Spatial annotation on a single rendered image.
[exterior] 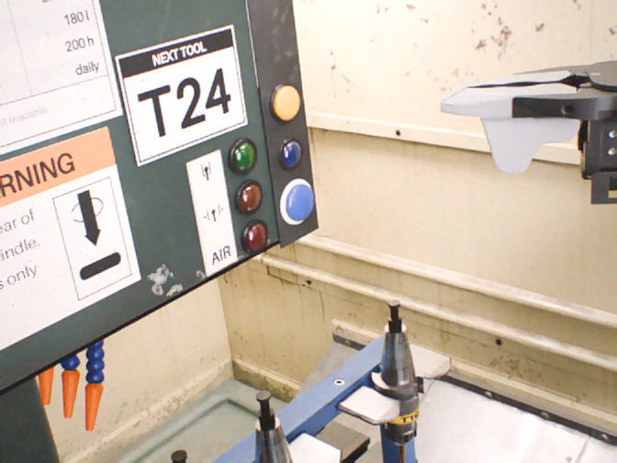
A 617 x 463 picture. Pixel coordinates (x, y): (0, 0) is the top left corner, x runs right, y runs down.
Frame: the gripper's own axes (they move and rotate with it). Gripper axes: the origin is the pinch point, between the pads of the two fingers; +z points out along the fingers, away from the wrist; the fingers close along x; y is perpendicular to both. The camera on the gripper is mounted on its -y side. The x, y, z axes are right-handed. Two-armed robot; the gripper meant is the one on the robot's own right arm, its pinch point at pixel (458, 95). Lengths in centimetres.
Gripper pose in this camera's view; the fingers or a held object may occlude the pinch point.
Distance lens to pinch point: 58.6
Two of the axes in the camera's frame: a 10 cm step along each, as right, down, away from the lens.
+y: 1.1, 9.1, 4.0
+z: -9.7, 0.2, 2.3
